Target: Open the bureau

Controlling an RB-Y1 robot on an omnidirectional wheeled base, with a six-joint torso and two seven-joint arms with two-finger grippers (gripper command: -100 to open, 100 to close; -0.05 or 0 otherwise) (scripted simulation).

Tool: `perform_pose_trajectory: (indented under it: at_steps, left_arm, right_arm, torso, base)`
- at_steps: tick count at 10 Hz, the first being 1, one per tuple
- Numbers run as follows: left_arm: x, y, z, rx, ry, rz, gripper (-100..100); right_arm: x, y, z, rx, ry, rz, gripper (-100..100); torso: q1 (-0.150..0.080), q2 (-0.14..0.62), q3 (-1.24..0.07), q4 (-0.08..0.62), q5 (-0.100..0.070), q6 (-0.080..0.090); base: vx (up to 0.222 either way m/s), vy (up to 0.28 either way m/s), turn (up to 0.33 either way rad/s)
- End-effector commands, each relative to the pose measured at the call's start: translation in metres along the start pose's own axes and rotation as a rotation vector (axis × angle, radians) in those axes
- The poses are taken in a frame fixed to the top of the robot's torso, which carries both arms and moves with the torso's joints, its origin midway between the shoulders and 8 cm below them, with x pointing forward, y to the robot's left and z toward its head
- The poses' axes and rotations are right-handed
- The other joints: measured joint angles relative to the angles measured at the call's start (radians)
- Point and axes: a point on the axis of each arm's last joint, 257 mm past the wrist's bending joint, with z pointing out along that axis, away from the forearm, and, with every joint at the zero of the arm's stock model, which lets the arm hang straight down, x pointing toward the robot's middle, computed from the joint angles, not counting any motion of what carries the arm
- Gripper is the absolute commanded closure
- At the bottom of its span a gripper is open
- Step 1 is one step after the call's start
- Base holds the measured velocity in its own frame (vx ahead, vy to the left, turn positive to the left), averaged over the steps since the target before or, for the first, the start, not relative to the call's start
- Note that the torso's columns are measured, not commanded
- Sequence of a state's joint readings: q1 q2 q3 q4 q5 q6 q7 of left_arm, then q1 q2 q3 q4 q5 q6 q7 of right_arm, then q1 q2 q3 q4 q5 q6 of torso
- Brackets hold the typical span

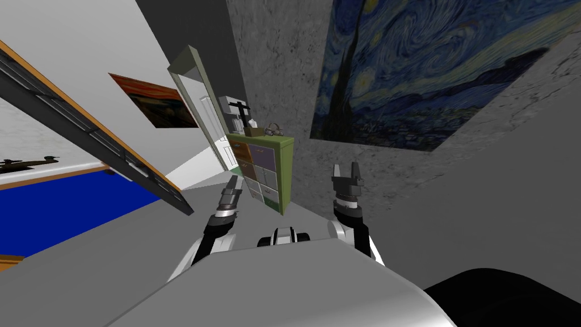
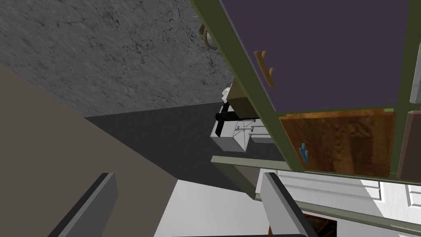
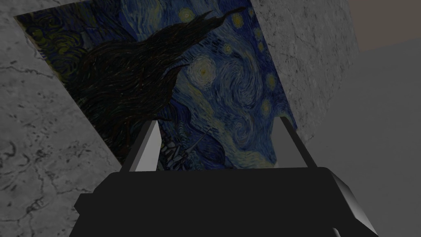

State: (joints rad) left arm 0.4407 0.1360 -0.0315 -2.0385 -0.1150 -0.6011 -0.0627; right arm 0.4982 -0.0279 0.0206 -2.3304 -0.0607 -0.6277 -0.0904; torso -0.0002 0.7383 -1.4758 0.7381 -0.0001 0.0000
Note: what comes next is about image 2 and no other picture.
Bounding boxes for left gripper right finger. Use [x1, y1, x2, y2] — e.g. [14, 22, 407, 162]
[260, 172, 319, 237]

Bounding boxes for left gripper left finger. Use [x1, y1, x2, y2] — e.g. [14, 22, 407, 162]
[49, 172, 119, 237]

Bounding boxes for white door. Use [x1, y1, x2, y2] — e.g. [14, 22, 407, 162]
[257, 168, 421, 228]

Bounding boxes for brown wooden cupboard door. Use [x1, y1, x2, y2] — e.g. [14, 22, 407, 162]
[278, 110, 397, 178]

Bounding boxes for green cupboard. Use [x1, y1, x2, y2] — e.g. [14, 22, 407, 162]
[189, 0, 421, 185]

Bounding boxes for purple cupboard door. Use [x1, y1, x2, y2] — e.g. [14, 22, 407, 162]
[220, 0, 410, 113]

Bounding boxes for blue door handle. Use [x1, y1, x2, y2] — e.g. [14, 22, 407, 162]
[298, 143, 310, 165]

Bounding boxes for tan wooden door handle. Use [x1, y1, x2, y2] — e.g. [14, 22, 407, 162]
[254, 50, 276, 88]

